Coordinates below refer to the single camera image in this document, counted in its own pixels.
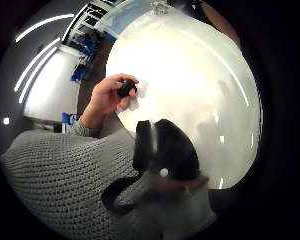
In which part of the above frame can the small black round object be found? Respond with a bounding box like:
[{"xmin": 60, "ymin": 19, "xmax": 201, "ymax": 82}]
[{"xmin": 117, "ymin": 79, "xmax": 138, "ymax": 99}]

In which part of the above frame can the person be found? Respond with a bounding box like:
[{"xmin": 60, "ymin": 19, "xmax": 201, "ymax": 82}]
[{"xmin": 0, "ymin": 113, "xmax": 218, "ymax": 240}]

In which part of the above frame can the black loop cable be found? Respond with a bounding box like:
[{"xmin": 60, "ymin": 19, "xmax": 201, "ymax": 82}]
[{"xmin": 100, "ymin": 172, "xmax": 145, "ymax": 215}]

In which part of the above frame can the row of blue chairs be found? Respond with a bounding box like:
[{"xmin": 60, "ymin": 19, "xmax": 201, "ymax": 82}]
[{"xmin": 69, "ymin": 30, "xmax": 103, "ymax": 83}]

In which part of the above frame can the black framed window wall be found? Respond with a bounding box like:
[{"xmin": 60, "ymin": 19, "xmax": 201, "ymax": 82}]
[{"xmin": 62, "ymin": 1, "xmax": 110, "ymax": 45}]

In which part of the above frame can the blue chair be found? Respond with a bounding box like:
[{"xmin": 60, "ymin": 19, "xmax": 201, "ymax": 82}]
[{"xmin": 60, "ymin": 112, "xmax": 80, "ymax": 134}]

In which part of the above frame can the clear plastic item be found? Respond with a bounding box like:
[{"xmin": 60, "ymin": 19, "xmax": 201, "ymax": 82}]
[{"xmin": 149, "ymin": 0, "xmax": 172, "ymax": 16}]

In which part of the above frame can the long ceiling light strip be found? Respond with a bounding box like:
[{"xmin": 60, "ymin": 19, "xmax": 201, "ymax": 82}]
[
  {"xmin": 18, "ymin": 46, "xmax": 59, "ymax": 105},
  {"xmin": 13, "ymin": 37, "xmax": 63, "ymax": 93},
  {"xmin": 15, "ymin": 13, "xmax": 76, "ymax": 43}
]

